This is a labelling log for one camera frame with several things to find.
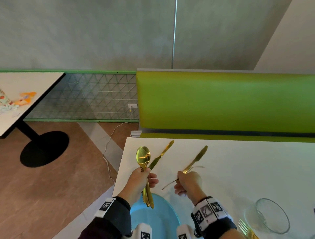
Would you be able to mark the white table with black base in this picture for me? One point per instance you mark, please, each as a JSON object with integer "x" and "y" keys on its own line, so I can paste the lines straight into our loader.
{"x": 29, "y": 83}

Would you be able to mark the green bench seat cushion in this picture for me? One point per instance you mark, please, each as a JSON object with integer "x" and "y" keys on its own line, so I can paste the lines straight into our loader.
{"x": 221, "y": 137}

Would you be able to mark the person's right thumb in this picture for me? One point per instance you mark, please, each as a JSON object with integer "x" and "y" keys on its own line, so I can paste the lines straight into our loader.
{"x": 182, "y": 176}

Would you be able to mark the person's right hand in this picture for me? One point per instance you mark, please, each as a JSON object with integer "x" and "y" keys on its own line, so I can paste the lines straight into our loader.
{"x": 192, "y": 184}

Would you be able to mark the person's right forearm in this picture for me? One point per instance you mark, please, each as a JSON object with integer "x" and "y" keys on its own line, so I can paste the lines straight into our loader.
{"x": 221, "y": 229}

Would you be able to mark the person's left thumb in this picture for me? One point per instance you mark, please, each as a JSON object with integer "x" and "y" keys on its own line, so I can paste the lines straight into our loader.
{"x": 144, "y": 170}

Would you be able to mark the clear glass bowl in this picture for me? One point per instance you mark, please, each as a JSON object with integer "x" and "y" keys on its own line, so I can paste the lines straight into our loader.
{"x": 272, "y": 216}

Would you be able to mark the gold spoon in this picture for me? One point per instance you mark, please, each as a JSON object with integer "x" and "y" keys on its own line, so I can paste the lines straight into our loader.
{"x": 144, "y": 164}
{"x": 143, "y": 154}

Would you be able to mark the person's left hand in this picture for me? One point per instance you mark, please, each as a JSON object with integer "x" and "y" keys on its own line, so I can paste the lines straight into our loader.
{"x": 134, "y": 183}

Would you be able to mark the orange toy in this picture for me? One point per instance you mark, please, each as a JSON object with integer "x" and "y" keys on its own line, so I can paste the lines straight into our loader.
{"x": 24, "y": 98}

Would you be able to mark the gold fork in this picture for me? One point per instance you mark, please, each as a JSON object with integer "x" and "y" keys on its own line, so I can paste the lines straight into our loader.
{"x": 246, "y": 229}

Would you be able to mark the white marker wristband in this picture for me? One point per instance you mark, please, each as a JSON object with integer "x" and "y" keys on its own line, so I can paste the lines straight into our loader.
{"x": 209, "y": 211}
{"x": 105, "y": 206}

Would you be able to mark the person's left forearm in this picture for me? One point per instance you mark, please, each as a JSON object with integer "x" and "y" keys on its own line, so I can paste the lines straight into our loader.
{"x": 110, "y": 224}

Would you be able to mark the light blue plate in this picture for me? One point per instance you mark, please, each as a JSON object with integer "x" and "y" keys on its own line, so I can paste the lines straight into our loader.
{"x": 157, "y": 219}

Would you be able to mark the metal pole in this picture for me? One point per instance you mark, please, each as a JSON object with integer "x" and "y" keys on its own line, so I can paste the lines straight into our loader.
{"x": 174, "y": 34}

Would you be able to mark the white marker block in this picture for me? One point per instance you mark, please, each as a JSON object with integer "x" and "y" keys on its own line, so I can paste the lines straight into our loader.
{"x": 144, "y": 232}
{"x": 184, "y": 232}

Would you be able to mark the pale crumpled wrapper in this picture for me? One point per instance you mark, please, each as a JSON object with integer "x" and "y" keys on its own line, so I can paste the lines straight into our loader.
{"x": 7, "y": 108}

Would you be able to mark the white wall socket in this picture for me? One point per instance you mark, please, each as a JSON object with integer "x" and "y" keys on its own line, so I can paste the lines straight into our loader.
{"x": 132, "y": 106}

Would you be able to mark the gold table knife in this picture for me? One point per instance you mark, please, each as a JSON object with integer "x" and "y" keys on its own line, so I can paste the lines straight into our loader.
{"x": 196, "y": 158}
{"x": 164, "y": 151}

